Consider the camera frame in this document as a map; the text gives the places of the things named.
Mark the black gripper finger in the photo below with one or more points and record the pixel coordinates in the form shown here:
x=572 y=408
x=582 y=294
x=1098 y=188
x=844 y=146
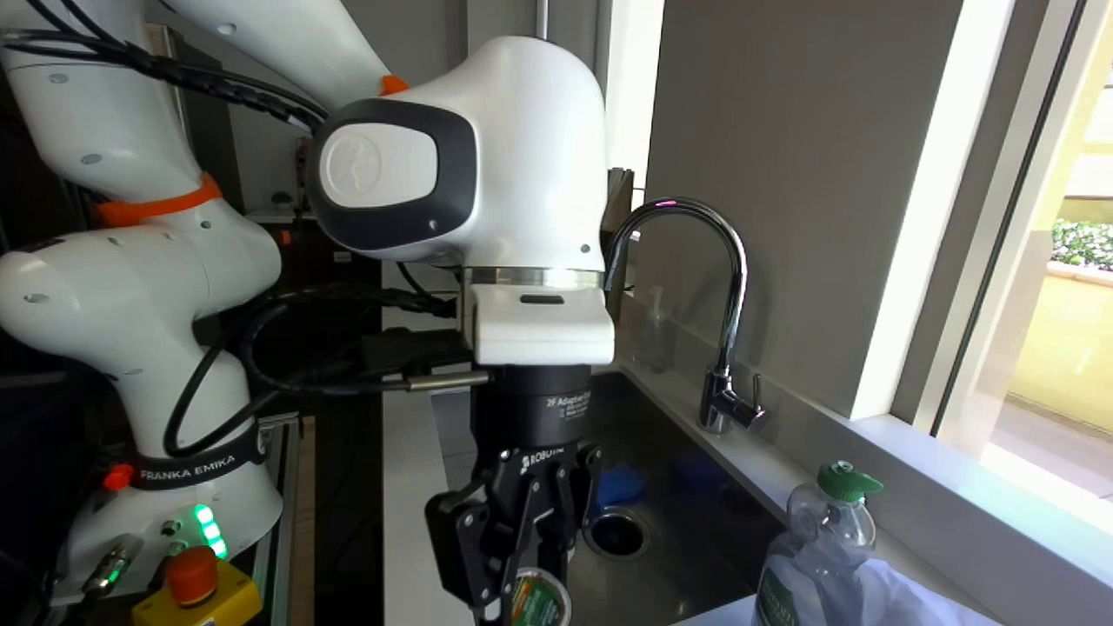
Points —
x=579 y=508
x=470 y=545

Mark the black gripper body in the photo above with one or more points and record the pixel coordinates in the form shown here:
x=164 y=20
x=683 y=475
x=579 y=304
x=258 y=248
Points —
x=545 y=404

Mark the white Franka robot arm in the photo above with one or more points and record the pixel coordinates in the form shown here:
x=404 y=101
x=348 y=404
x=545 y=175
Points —
x=524 y=139

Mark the stainless steel sink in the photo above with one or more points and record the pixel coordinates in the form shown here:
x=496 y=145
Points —
x=683 y=545

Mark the clear pump soap dispenser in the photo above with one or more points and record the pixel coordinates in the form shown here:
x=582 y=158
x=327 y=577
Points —
x=654 y=343

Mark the wooden robot cart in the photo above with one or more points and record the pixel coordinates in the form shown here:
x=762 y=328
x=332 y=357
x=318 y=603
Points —
x=302 y=522

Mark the chrome kitchen faucet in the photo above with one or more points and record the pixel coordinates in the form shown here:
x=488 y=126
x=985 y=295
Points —
x=733 y=300

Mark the clear dish soap bottle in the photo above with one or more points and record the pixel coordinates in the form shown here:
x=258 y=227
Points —
x=811 y=557

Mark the yellow emergency stop button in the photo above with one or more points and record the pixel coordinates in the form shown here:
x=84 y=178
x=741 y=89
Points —
x=193 y=577

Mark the green outdoor plant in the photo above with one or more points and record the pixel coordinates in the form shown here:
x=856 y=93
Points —
x=1091 y=244

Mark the white window frame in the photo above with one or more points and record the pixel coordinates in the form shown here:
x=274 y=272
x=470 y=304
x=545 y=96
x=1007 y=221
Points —
x=927 y=231

